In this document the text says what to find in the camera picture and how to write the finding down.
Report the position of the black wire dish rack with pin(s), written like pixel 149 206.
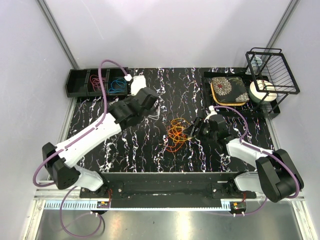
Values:
pixel 276 70

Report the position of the floral square plate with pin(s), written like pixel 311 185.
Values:
pixel 229 91

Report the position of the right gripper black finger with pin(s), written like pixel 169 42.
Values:
pixel 192 134
pixel 191 129

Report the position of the black three-compartment bin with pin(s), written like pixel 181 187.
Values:
pixel 86 83

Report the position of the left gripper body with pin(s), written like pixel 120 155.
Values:
pixel 149 112

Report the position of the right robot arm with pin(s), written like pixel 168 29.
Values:
pixel 276 175

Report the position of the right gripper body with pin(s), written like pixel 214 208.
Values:
pixel 204 129

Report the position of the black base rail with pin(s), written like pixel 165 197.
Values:
pixel 218 185

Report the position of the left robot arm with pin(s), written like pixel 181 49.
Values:
pixel 62 163

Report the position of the white green bowl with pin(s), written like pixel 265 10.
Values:
pixel 265 93

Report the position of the glass cup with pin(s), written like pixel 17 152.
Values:
pixel 256 64

